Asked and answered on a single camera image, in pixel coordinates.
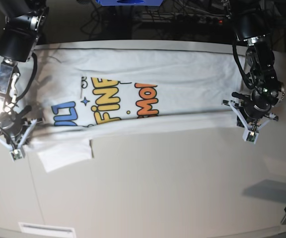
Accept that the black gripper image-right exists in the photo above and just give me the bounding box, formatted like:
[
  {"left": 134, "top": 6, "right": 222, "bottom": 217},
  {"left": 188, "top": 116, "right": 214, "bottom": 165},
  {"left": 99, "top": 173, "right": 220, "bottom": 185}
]
[{"left": 231, "top": 91, "right": 276, "bottom": 128}]

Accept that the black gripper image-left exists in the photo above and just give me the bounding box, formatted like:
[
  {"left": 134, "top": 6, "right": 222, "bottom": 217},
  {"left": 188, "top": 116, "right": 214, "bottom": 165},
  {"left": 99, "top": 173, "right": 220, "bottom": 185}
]
[{"left": 0, "top": 105, "right": 37, "bottom": 146}]

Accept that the white printed T-shirt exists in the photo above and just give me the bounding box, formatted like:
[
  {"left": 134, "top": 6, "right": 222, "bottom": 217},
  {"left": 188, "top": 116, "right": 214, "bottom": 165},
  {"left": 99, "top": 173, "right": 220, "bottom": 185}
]
[{"left": 24, "top": 49, "right": 242, "bottom": 172}]

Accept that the white label strip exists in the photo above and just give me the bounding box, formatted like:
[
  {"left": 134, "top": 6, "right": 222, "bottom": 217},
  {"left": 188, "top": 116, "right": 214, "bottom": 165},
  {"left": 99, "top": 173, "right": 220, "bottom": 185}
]
[{"left": 18, "top": 222, "right": 76, "bottom": 238}]

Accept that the power strip with red light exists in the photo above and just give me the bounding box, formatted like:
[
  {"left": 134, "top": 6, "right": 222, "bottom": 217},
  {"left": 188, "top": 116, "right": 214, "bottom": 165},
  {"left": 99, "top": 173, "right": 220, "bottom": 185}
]
[{"left": 175, "top": 14, "right": 224, "bottom": 25}]

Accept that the blue box at top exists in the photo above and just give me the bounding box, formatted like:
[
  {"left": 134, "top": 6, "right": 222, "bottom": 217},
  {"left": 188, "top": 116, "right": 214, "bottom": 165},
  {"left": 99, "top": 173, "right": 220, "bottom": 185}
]
[{"left": 96, "top": 0, "right": 163, "bottom": 6}]

